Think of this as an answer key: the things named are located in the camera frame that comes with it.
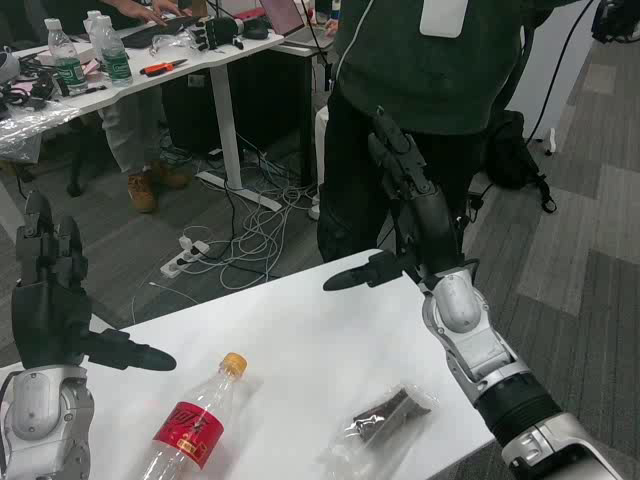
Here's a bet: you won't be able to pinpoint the person with tan boots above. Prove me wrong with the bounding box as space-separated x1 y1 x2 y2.
97 0 194 214

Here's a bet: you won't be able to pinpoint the crumpled clear plastic bag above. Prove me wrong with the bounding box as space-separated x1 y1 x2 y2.
0 104 84 164

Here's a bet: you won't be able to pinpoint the spare black robotic hand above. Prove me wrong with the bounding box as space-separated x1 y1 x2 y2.
188 15 246 52

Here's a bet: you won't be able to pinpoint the leftover food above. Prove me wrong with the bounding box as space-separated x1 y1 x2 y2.
317 382 441 471

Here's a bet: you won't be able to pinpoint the white VR headset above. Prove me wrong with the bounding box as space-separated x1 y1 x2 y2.
0 45 22 84

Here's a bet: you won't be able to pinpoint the black cable pile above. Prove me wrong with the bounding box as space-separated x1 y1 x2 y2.
0 64 61 114

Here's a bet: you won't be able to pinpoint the white office desk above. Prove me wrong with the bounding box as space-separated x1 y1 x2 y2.
0 27 286 211

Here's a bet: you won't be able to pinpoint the orange handled pliers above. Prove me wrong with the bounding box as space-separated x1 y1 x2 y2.
138 58 189 77

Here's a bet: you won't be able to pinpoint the water bottle green label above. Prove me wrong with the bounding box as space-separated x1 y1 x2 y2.
43 18 90 96
82 9 104 44
92 14 134 87

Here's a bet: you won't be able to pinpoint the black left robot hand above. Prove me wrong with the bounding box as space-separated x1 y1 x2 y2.
10 189 177 374

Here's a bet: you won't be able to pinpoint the tangled floor cables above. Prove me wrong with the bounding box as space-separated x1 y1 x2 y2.
132 134 321 301

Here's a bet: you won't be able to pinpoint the white flat rectangular device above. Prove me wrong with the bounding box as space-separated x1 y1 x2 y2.
419 0 466 39

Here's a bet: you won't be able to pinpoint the white power strip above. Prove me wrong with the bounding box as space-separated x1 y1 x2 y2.
159 238 210 279

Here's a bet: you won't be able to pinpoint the person in green sweater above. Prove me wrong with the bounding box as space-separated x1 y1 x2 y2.
316 0 531 266

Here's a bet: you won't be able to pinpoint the clear plastic bottle red label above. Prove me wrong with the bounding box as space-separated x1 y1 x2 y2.
132 352 250 480

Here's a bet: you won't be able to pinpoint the long black wall cable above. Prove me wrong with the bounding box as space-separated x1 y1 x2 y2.
524 0 601 146

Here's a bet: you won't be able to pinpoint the person in white trousers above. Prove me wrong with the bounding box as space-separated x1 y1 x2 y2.
308 102 330 221

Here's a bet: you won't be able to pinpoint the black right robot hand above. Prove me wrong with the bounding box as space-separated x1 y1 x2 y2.
323 106 480 294

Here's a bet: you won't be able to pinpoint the black keyboard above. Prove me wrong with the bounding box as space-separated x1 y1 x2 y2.
121 16 209 50

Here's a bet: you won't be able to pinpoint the black backpack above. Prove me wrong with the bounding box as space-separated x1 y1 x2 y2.
487 109 557 214

